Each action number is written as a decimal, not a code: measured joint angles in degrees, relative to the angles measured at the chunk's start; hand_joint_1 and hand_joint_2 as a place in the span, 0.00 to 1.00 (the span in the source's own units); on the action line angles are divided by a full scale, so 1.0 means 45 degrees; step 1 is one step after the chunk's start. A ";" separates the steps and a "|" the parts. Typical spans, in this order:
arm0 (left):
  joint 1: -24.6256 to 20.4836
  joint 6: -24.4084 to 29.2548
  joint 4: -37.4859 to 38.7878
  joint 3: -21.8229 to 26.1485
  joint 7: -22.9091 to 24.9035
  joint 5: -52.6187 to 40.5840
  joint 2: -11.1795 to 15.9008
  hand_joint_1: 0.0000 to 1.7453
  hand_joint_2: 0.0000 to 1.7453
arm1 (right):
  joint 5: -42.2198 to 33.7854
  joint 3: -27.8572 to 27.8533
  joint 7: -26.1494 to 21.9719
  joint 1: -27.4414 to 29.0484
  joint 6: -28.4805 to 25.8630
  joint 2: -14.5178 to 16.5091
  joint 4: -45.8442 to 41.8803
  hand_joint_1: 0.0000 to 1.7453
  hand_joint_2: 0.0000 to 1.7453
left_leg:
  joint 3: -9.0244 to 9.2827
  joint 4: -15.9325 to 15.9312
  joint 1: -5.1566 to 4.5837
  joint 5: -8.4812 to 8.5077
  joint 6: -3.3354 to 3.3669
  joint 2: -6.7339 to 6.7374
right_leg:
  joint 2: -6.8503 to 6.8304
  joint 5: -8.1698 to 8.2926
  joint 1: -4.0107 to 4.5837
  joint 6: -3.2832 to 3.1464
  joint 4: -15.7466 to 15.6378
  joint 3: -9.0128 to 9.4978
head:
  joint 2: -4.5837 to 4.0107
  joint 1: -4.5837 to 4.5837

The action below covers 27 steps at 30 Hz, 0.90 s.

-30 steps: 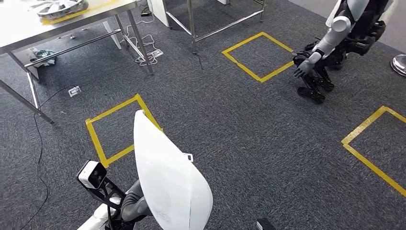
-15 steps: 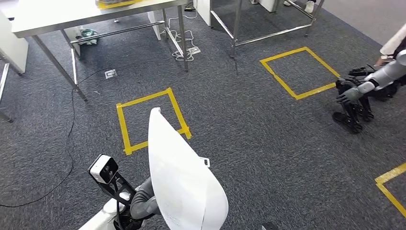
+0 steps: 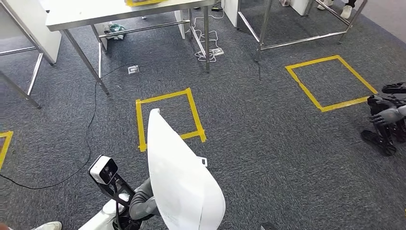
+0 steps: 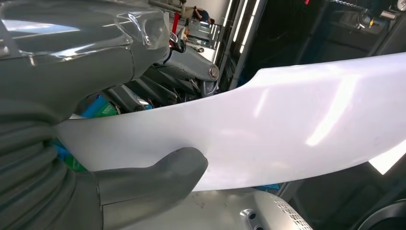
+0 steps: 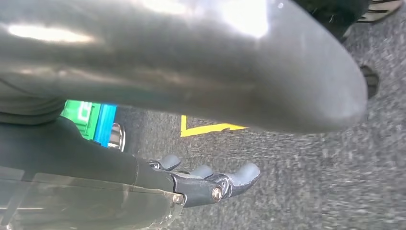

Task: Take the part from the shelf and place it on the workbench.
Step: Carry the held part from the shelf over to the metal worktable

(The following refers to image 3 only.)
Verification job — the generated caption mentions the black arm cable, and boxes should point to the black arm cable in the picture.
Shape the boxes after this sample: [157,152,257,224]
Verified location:
[114,196,123,230]

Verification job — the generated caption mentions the steel workbench table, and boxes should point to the steel workbench table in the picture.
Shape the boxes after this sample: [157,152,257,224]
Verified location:
[45,0,216,96]

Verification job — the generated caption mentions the green and white bundle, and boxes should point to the green and white bundle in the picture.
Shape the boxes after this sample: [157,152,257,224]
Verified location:
[106,23,126,40]

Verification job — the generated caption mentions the steel frame table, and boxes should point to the steel frame table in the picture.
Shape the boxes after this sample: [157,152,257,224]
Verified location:
[222,0,369,62]

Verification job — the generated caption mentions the standing person's feet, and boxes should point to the standing person's feet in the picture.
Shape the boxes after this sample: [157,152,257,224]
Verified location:
[317,0,358,19]

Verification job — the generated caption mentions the yellow floor tape square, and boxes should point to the yellow floor tape square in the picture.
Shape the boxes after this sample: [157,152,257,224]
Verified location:
[284,55,379,113]
[0,130,14,171]
[135,88,207,152]

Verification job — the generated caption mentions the white and black humanoid robot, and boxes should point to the white and black humanoid robot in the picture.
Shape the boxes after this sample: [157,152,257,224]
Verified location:
[361,81,406,157]

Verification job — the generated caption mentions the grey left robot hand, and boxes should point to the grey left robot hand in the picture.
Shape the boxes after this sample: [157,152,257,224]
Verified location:
[129,177,161,220]

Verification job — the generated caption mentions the white coiled cable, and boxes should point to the white coiled cable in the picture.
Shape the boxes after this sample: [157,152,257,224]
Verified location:
[187,9,224,62]

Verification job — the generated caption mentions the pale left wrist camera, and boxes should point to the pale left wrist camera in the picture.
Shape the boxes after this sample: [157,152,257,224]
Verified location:
[88,155,119,186]

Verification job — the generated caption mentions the person's white shoe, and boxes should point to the person's white shoe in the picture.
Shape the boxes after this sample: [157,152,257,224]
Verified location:
[30,221,62,230]

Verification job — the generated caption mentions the black floor cable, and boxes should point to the black floor cable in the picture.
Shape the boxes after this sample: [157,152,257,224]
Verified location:
[0,63,134,190]

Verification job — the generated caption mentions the white curved plastic part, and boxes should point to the white curved plastic part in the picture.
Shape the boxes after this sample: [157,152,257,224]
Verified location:
[147,108,226,230]

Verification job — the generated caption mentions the yellow tape on workbench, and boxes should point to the yellow tape on workbench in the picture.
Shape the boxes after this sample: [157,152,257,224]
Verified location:
[125,0,169,8]

